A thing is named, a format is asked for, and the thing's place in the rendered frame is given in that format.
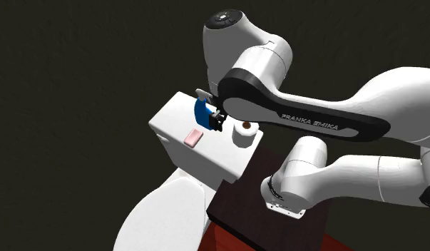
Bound dark brown robot stand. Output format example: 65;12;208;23
197;144;355;251

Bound white toilet paper roll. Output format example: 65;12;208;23
231;121;260;149

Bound pink soap bar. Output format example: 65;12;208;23
183;128;205;148

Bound blue curved object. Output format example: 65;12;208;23
194;96;215;131

